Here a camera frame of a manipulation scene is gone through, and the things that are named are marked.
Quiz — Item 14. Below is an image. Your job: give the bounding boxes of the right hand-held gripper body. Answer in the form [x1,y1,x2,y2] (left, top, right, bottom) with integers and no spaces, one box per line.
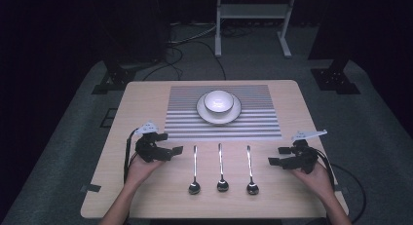
[285,129,328,175]

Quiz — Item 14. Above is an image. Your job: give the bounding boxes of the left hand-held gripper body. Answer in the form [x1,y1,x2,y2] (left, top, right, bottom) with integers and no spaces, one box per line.
[133,120,173,164]

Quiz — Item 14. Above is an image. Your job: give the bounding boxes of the person's left hand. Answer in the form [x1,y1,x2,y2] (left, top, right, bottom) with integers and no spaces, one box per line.
[124,154,166,188]

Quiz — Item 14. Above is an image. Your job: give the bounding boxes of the person's right hand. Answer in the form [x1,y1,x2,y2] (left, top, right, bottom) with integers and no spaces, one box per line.
[289,162,336,201]

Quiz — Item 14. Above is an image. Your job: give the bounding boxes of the striped placemat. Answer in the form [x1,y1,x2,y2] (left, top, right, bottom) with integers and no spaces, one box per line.
[163,84,283,142]

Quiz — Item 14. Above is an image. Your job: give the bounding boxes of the metal spoon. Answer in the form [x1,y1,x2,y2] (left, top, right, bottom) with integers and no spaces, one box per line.
[244,144,260,197]
[215,142,230,193]
[187,144,202,196]

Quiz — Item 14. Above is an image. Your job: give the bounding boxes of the white bowl on plate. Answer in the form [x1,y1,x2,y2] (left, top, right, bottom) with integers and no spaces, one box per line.
[195,92,243,126]

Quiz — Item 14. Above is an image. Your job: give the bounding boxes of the grey tape strip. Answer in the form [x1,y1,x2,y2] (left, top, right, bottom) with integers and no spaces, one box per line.
[80,183,102,194]

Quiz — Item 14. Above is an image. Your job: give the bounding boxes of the black stand base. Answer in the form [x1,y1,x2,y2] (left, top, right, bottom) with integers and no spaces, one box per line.
[307,0,362,95]
[91,54,164,95]

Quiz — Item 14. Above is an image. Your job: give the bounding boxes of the white metal stand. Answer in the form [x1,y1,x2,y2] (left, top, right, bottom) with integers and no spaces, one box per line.
[213,0,298,59]

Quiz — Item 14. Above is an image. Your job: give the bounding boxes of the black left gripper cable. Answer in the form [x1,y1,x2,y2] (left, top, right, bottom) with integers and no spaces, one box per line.
[122,129,139,186]

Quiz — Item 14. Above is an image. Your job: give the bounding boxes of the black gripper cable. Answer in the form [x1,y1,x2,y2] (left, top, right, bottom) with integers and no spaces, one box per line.
[315,148,368,225]
[122,129,139,186]

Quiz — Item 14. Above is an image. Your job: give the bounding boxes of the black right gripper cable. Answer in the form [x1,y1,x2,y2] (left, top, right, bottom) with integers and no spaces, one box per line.
[315,148,368,225]

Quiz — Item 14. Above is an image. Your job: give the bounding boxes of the black floor cable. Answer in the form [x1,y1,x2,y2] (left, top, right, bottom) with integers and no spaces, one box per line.
[141,39,228,82]

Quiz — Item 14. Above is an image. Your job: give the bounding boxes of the grey floor cable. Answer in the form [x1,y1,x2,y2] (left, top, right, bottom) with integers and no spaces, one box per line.
[167,21,218,47]

